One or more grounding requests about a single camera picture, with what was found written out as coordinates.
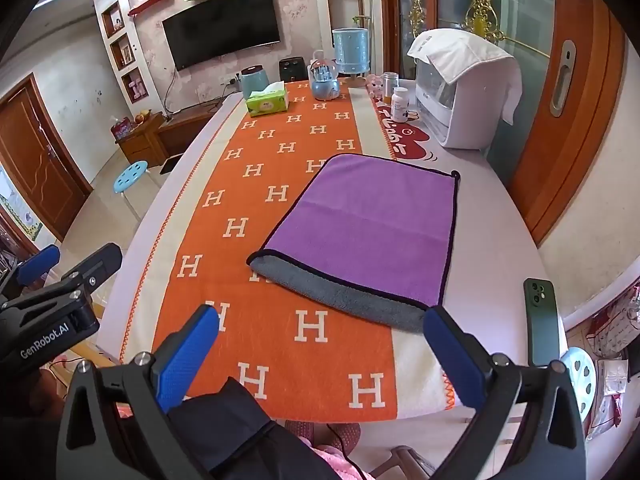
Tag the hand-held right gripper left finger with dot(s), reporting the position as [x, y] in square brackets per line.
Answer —
[187, 360]

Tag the pink pig figurine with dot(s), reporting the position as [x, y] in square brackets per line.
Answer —
[375, 87]

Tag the gold door ornament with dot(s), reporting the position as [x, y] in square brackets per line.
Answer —
[482, 10]
[416, 12]

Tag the wooden television cabinet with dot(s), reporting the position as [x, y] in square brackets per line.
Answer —
[150, 142]

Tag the person's black jacket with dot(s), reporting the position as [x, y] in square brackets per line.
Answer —
[240, 435]

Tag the white appliance with cloth cover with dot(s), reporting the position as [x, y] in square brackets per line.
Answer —
[460, 55]

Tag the blue round jar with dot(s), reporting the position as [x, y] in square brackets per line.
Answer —
[325, 87]

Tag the red cartoon table mat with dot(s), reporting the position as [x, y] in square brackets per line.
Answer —
[405, 140]

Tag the black wall television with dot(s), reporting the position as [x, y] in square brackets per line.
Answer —
[222, 25]

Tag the red wall shelf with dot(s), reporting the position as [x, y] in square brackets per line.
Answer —
[150, 2]

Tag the glass jar with lid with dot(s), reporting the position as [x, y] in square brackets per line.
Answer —
[390, 82]

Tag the wall poster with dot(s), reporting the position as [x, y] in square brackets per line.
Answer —
[22, 215]

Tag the purple towel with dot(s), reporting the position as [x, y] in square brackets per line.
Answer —
[370, 225]

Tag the green tissue box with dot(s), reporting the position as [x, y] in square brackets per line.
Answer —
[267, 102]

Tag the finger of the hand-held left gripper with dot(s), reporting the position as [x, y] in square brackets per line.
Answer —
[97, 265]
[39, 265]

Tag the black small heater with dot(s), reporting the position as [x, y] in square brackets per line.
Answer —
[291, 70]

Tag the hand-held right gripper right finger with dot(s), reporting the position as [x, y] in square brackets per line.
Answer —
[455, 360]

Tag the brown wooden door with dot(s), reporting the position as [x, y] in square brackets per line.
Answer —
[35, 160]

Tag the black floor mat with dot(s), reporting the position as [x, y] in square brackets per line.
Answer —
[171, 165]

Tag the blue electric kettle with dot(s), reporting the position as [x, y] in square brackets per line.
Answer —
[252, 82]

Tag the white pill bottle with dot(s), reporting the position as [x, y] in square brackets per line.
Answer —
[399, 105]

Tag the person's pink pants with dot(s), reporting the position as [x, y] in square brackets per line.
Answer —
[325, 457]

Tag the blue cylindrical container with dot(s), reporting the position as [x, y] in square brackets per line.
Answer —
[350, 52]

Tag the wooden chair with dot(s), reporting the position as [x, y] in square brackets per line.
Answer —
[407, 460]

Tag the wooden sliding door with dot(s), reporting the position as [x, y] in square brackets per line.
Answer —
[575, 170]

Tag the blue round stool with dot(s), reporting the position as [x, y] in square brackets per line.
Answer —
[131, 175]
[580, 380]

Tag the green phone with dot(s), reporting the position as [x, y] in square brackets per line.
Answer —
[545, 325]

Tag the white countertop appliance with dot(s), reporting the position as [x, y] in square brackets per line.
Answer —
[465, 115]

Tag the white wall niche shelf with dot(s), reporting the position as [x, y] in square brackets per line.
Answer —
[122, 52]

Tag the white plastic bags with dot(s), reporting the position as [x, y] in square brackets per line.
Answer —
[612, 360]

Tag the pink bag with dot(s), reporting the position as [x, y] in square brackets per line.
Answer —
[121, 129]

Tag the orange printed blanket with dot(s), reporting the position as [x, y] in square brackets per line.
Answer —
[300, 280]

